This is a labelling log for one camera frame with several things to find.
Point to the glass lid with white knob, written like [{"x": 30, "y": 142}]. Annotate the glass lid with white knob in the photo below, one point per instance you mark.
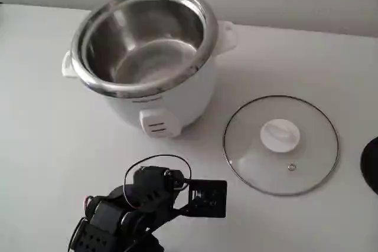
[{"x": 280, "y": 137}]

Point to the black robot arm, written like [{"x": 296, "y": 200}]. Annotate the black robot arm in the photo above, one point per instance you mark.
[{"x": 103, "y": 219}]

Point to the white rice cooker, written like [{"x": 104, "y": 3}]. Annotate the white rice cooker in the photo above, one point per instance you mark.
[{"x": 124, "y": 110}]

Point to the steel inner pot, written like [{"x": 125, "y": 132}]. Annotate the steel inner pot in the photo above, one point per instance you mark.
[{"x": 141, "y": 42}]

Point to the black round object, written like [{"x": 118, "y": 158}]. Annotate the black round object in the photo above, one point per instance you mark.
[{"x": 371, "y": 166}]

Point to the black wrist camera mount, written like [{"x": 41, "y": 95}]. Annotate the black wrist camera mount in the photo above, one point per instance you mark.
[{"x": 209, "y": 199}]

